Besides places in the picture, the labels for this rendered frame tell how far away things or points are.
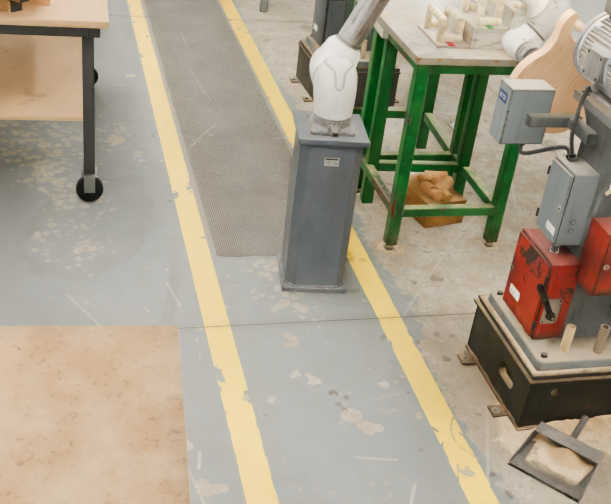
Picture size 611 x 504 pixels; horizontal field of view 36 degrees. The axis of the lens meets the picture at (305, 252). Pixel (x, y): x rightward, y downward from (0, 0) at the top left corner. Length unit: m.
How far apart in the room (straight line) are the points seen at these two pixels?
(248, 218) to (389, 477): 1.70
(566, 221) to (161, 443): 1.78
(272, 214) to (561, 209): 1.71
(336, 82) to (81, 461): 2.12
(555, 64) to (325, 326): 1.32
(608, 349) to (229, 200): 1.98
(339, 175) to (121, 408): 1.96
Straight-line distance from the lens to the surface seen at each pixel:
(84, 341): 2.11
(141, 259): 4.07
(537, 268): 3.29
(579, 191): 3.17
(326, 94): 3.60
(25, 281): 3.94
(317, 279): 3.92
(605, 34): 3.22
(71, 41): 5.21
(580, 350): 3.43
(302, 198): 3.72
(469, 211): 4.35
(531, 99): 3.22
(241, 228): 4.32
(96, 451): 1.85
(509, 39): 3.78
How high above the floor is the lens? 2.18
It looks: 31 degrees down
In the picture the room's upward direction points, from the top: 7 degrees clockwise
